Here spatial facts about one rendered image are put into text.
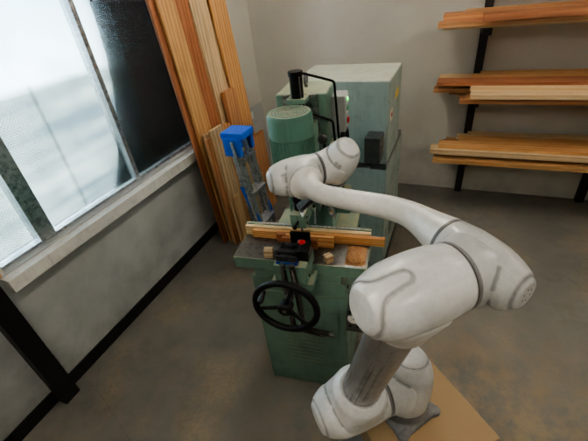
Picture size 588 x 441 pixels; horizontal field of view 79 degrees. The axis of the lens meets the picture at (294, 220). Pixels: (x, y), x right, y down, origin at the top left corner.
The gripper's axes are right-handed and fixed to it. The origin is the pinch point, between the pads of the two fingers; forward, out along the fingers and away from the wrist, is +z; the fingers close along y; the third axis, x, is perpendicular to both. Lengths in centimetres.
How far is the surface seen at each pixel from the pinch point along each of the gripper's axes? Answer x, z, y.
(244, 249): 4.6, 35.0, -27.5
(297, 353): -47, 77, -15
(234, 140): 83, 63, -4
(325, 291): -28.0, 31.2, -1.4
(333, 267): -21.4, 17.3, 1.9
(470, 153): 35, 94, 181
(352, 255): -20.0, 14.6, 10.7
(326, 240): -8.6, 20.4, 5.7
